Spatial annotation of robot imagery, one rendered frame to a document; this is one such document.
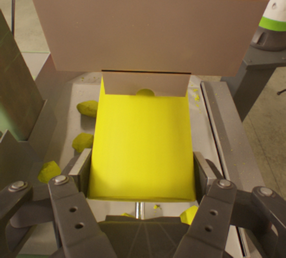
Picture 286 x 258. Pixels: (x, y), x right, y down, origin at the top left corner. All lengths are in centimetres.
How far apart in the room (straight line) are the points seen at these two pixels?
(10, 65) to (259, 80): 78
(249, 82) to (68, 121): 67
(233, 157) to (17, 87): 29
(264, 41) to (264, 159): 108
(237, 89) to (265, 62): 18
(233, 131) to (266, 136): 148
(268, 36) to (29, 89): 67
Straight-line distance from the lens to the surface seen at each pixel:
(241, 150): 34
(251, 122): 186
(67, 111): 36
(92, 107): 33
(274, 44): 77
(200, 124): 34
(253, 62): 69
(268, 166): 167
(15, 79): 25
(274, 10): 73
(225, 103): 39
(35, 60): 59
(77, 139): 30
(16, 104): 26
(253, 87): 88
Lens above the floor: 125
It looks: 49 degrees down
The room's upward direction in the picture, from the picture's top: 3 degrees clockwise
